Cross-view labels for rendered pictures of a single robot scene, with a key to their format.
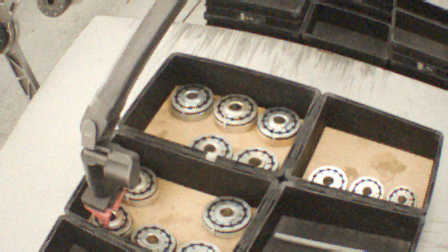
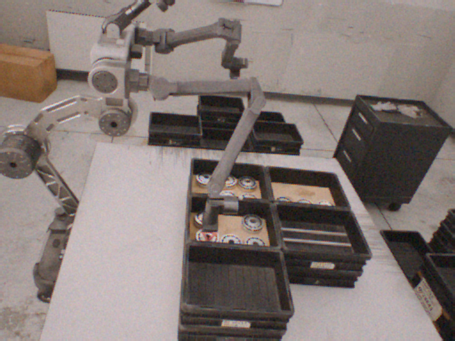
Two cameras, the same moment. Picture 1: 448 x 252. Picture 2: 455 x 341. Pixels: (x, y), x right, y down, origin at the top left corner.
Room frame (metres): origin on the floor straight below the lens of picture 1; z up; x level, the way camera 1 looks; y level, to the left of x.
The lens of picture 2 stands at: (-0.11, 0.90, 2.09)
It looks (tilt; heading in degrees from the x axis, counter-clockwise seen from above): 35 degrees down; 326
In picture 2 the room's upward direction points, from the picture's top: 11 degrees clockwise
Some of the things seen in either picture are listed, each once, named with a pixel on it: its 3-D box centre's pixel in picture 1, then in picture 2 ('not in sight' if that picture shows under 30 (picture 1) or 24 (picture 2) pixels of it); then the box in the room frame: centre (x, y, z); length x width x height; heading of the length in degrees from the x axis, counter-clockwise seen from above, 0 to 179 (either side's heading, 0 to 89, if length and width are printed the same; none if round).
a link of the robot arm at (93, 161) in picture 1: (96, 163); (214, 206); (0.88, 0.25, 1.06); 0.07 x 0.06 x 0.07; 69
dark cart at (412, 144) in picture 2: not in sight; (380, 156); (1.60, -1.79, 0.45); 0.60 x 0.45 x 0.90; 69
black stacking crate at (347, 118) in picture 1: (374, 170); (303, 195); (1.00, -0.36, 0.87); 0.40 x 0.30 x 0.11; 65
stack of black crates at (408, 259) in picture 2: not in sight; (406, 264); (0.74, -1.24, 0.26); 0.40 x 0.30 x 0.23; 159
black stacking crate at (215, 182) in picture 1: (164, 218); (230, 230); (0.90, 0.13, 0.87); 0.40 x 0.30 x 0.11; 65
